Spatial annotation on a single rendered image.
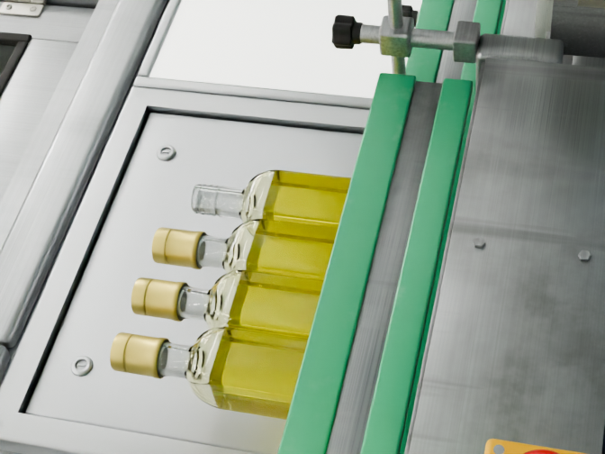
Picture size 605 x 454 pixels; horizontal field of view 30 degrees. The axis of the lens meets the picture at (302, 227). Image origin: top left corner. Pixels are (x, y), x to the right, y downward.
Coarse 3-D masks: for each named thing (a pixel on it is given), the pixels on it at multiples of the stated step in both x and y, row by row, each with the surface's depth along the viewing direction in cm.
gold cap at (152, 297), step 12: (144, 288) 100; (156, 288) 100; (168, 288) 100; (180, 288) 100; (132, 300) 100; (144, 300) 100; (156, 300) 100; (168, 300) 99; (144, 312) 101; (156, 312) 100; (168, 312) 100
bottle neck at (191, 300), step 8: (184, 288) 100; (192, 288) 100; (200, 288) 100; (184, 296) 100; (192, 296) 99; (200, 296) 99; (184, 304) 99; (192, 304) 99; (200, 304) 99; (176, 312) 100; (184, 312) 100; (192, 312) 99; (200, 312) 99; (200, 320) 100
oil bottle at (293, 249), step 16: (240, 224) 103; (256, 224) 102; (272, 224) 102; (288, 224) 102; (304, 224) 101; (240, 240) 101; (256, 240) 101; (272, 240) 101; (288, 240) 100; (304, 240) 100; (320, 240) 100; (224, 256) 102; (240, 256) 100; (256, 256) 100; (272, 256) 100; (288, 256) 99; (304, 256) 99; (320, 256) 99; (272, 272) 99; (288, 272) 99; (304, 272) 98; (320, 272) 98
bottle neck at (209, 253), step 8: (200, 240) 103; (208, 240) 103; (216, 240) 103; (224, 240) 103; (200, 248) 103; (208, 248) 103; (216, 248) 103; (200, 256) 103; (208, 256) 103; (216, 256) 103; (200, 264) 104; (208, 264) 103; (216, 264) 103
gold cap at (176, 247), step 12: (168, 228) 105; (156, 240) 104; (168, 240) 103; (180, 240) 103; (192, 240) 103; (156, 252) 104; (168, 252) 103; (180, 252) 103; (192, 252) 103; (168, 264) 105; (180, 264) 104; (192, 264) 103
